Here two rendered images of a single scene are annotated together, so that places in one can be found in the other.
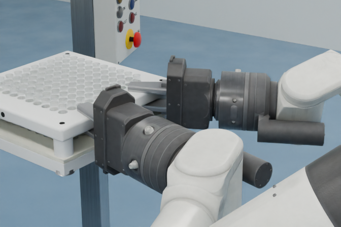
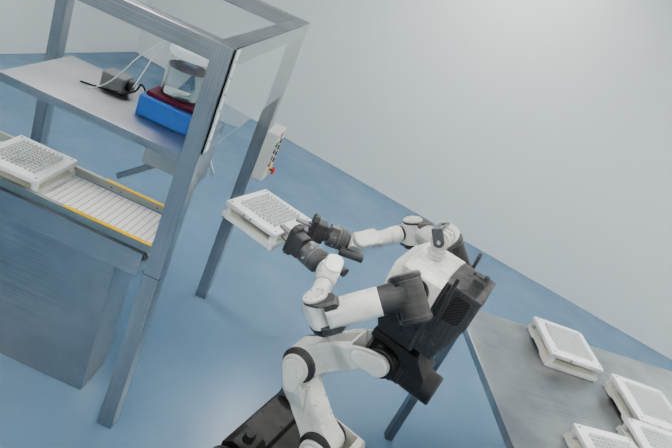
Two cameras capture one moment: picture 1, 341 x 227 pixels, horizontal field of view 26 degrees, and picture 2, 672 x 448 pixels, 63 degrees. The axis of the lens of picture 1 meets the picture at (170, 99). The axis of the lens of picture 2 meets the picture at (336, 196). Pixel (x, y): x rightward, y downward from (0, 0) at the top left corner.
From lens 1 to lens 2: 110 cm
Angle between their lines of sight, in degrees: 16
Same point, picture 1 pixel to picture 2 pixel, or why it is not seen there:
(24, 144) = (255, 233)
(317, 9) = (339, 143)
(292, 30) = (320, 150)
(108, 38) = (262, 167)
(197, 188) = (330, 276)
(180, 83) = (317, 225)
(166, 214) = (320, 282)
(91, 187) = (224, 232)
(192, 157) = (329, 264)
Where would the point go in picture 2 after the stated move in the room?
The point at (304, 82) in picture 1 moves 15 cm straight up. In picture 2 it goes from (362, 239) to (378, 206)
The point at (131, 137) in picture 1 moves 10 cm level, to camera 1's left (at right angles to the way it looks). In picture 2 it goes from (304, 247) to (277, 239)
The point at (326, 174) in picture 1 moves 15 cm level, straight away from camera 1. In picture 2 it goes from (382, 291) to (383, 265)
